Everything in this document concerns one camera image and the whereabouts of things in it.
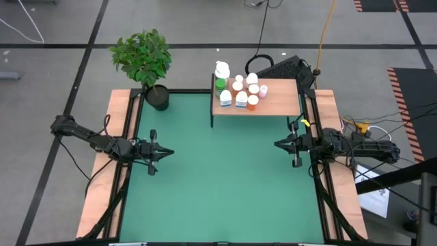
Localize green table mat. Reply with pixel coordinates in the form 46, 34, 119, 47
119, 92, 324, 244

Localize orange extension cable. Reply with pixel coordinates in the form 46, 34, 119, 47
314, 0, 339, 77

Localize black floor mat striped edge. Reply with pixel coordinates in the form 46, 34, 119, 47
392, 0, 437, 14
387, 67, 437, 164
354, 0, 399, 13

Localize black metal beam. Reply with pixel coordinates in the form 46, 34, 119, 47
354, 156, 437, 195

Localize large white-capped supplement bottle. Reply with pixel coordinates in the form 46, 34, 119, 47
214, 60, 231, 82

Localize grey metal cabinet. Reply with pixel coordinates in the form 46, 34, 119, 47
417, 172, 437, 246

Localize black perforated computer case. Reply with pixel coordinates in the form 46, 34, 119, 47
251, 55, 317, 90

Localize white paper sheet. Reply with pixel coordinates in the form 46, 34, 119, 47
354, 164, 391, 219

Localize grey flat floor object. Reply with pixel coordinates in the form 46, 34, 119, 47
0, 70, 21, 81

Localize yellow power splitter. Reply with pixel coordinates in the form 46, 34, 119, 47
354, 122, 371, 135

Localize wooden shelf black legs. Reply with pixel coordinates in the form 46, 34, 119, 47
210, 72, 303, 129

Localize white floor cable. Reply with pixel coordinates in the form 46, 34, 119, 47
0, 0, 45, 44

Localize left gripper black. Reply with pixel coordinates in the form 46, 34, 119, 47
136, 128, 175, 176

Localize white looped cable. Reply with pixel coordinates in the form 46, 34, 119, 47
367, 125, 393, 146

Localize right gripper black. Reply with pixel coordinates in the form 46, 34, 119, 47
274, 123, 317, 168

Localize green potted plant black pot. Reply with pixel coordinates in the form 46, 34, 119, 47
109, 28, 173, 112

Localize black coiled floor cable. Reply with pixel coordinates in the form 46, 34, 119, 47
244, 0, 284, 78

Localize black aluminium table frame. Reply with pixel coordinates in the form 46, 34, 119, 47
80, 87, 365, 246

